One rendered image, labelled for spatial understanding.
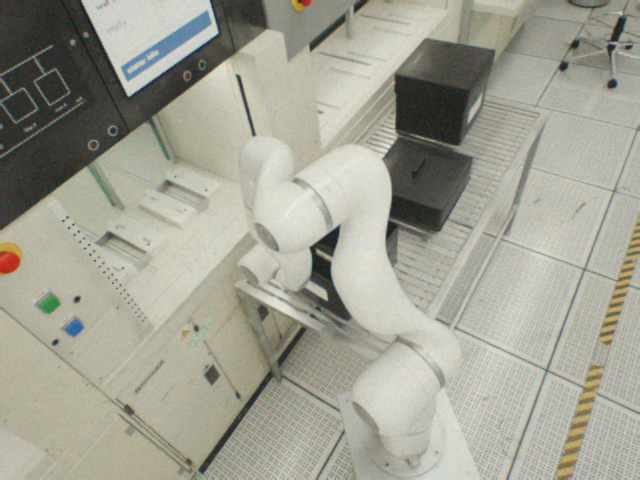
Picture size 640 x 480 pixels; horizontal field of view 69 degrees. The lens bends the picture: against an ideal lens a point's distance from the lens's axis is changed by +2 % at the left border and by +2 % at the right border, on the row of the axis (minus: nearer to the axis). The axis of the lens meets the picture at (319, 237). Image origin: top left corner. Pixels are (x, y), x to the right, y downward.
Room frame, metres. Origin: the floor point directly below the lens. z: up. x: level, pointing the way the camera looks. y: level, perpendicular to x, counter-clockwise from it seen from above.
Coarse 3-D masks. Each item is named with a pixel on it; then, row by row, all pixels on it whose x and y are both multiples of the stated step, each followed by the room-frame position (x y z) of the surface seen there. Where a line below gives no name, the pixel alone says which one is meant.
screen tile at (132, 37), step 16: (96, 0) 0.90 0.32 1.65; (112, 0) 0.92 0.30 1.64; (128, 0) 0.94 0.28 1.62; (144, 0) 0.97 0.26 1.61; (96, 16) 0.89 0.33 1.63; (112, 16) 0.91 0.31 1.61; (144, 16) 0.96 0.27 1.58; (128, 32) 0.92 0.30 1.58; (144, 32) 0.95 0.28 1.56; (160, 32) 0.98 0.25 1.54; (112, 48) 0.89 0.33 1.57; (128, 48) 0.91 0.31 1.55
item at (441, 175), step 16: (400, 144) 1.32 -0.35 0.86; (416, 144) 1.30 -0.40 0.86; (384, 160) 1.25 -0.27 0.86; (400, 160) 1.23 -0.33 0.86; (416, 160) 1.22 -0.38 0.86; (432, 160) 1.21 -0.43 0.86; (448, 160) 1.19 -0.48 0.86; (464, 160) 1.18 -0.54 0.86; (400, 176) 1.15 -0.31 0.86; (416, 176) 1.14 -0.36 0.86; (432, 176) 1.13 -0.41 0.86; (448, 176) 1.12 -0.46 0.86; (464, 176) 1.13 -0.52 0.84; (400, 192) 1.08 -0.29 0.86; (416, 192) 1.07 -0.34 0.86; (432, 192) 1.05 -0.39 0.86; (448, 192) 1.04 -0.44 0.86; (400, 208) 1.06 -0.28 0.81; (416, 208) 1.02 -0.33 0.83; (432, 208) 0.99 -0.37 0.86; (448, 208) 1.02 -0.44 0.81; (432, 224) 0.98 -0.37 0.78
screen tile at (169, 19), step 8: (176, 0) 1.03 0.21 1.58; (184, 0) 1.04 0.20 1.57; (192, 0) 1.06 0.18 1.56; (200, 0) 1.07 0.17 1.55; (160, 8) 0.99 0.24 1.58; (168, 8) 1.01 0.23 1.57; (176, 8) 1.02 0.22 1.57; (184, 8) 1.04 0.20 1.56; (192, 8) 1.05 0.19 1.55; (168, 16) 1.00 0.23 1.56; (176, 16) 1.02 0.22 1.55; (184, 16) 1.03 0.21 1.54; (168, 24) 1.00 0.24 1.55
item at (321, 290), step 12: (396, 228) 0.87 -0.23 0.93; (396, 240) 0.87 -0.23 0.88; (396, 252) 0.87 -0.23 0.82; (312, 276) 0.77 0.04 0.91; (312, 288) 0.77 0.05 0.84; (324, 288) 0.74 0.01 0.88; (324, 300) 0.74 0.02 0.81; (336, 300) 0.71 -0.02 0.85; (336, 312) 0.71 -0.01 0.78; (348, 312) 0.69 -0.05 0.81
